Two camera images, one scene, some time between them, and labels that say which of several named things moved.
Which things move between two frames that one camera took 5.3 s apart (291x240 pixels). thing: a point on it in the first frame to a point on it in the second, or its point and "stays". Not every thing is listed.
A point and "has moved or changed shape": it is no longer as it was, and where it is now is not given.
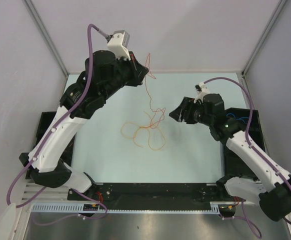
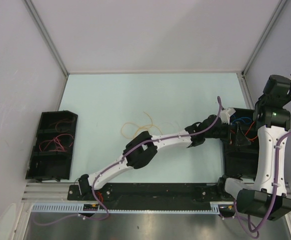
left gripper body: [126, 74] to [222, 132]
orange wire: [159, 117] has moved or changed shape
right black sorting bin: [235, 163] stays
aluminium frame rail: [35, 18] stays
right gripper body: [203, 118] to [288, 97]
